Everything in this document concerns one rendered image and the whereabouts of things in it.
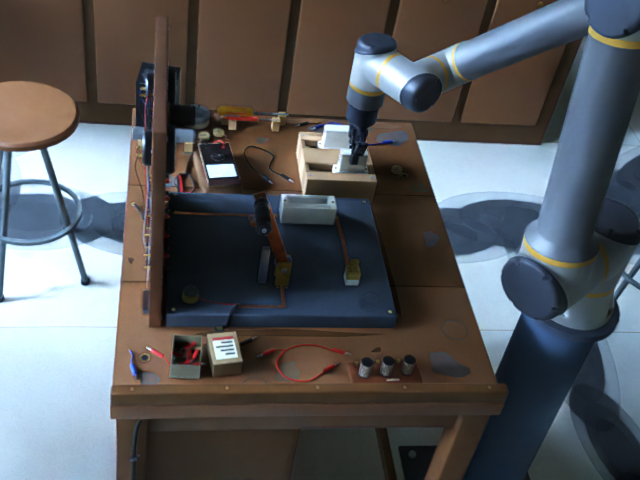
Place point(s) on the black test lead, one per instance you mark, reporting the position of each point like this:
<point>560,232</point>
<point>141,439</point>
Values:
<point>270,165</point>

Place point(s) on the wooden trough box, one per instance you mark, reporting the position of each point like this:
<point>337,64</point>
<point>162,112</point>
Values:
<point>345,185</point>

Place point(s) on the black brown multimeter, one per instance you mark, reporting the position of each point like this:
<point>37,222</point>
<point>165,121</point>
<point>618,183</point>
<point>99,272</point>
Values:
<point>216,165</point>

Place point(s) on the brown wooden workbench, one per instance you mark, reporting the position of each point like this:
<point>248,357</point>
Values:
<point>430,300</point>

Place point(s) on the grey switch contact clip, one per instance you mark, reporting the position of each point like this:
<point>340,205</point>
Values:
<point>263,265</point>

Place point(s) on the grey tape roll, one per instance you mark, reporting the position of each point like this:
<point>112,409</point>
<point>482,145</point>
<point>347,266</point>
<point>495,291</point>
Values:
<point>202,115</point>

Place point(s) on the cardboard box white label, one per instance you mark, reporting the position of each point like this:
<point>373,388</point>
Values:
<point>225,352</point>

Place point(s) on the brown flat tray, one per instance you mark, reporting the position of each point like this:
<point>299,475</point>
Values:
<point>385,379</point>

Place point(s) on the white ceramic fuse holder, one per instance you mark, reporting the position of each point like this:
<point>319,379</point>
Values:
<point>306,215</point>

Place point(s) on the dark grey switch baseboard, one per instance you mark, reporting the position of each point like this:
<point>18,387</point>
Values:
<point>320,280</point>

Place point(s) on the red test lead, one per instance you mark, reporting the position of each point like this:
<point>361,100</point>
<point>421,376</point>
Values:
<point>280,372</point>

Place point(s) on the cardboard box of red clips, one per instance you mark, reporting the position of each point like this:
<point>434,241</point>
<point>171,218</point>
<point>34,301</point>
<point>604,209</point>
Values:
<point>186,370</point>

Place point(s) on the small beige disc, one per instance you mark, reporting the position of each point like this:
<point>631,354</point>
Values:
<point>203,135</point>
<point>218,132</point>

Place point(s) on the grey black cylinder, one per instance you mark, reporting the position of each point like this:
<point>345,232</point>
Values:
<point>409,366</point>
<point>366,368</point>
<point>388,367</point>

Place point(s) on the blue test lead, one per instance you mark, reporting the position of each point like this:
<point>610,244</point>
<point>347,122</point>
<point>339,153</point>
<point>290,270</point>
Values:
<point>385,143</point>
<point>325,125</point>

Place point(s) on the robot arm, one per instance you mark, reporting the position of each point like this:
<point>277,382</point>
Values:
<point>565,165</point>

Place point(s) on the blue crocodile clip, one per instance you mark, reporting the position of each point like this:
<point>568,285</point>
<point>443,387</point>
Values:
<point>132,364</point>

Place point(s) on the brown seat metal stool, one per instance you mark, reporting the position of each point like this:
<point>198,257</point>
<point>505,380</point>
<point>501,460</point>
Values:
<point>30,115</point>

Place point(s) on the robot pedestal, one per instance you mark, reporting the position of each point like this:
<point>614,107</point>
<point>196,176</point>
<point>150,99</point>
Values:
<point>540,400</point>

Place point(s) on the black block on panel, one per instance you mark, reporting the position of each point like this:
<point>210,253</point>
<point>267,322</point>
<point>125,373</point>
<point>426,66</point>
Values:
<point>182,116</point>

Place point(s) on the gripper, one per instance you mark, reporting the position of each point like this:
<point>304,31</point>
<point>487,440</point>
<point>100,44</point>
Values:
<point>363,112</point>

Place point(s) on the upright brown wooden panel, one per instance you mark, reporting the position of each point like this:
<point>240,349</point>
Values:
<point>161,210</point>

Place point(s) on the red crocodile clip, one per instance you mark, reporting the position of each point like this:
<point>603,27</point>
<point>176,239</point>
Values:
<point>155,351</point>

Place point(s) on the brass switch hinge post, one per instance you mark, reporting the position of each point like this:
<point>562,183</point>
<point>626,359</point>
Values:
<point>282,276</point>

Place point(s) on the black box on panel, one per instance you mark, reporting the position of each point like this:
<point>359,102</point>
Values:
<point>145,90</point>

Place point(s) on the dark brass selector knob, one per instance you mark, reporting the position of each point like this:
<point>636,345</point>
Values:
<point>190,294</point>

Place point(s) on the panel wiring bundle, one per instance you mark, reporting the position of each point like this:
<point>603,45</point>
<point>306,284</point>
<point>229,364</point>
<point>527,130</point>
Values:
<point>146,220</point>

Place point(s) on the black crocodile clip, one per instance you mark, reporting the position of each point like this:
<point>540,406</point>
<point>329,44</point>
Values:
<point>249,340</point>

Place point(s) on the brass terminal white block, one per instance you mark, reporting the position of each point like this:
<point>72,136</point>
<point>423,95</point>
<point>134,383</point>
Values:
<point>353,274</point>

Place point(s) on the brown wooden cupboard wall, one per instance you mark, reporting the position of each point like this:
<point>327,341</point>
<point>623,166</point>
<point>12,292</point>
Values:
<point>240,50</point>

